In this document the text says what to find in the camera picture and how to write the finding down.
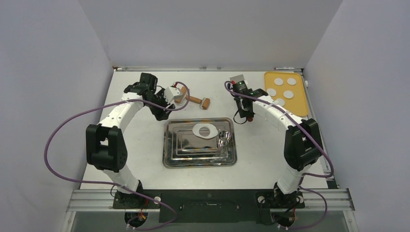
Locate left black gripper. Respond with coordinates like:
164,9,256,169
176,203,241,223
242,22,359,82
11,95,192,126
146,89,175,120

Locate white cut dough disc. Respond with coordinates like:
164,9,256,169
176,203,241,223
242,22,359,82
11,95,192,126
266,88,277,97

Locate white dough piece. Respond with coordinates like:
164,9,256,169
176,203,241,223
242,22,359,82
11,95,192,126
192,123,219,139

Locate stainless steel tray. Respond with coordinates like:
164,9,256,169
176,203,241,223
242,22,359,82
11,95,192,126
162,117,237,168

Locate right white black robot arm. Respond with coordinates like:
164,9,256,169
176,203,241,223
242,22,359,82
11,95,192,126
225,80,323,207

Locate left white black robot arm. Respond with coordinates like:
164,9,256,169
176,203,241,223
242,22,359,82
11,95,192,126
86,73,181,208

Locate white dough disc lower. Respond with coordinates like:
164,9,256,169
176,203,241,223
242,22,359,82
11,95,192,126
275,98,285,107

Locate white dough disc upper left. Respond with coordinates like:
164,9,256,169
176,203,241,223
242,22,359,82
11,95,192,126
274,78,284,86

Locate white dough disc middle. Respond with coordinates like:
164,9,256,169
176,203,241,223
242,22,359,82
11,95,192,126
283,90,294,99

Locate white dough disc upper right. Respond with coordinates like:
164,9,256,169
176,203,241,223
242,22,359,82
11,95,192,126
287,78,297,86

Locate yellow plastic tray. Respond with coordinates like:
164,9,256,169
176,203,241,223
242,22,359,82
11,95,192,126
264,72,309,117

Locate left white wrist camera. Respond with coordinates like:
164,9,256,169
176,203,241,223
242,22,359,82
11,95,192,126
164,86,183,104

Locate aluminium back rail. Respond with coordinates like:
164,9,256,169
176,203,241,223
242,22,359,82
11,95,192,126
113,66,304,72

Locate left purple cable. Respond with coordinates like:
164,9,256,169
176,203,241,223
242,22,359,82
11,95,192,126
44,81,191,231

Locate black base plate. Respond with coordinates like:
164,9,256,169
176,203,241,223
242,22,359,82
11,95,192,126
112,189,305,224

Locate aluminium front rail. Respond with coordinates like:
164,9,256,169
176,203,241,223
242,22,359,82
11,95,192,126
67,189,355,212

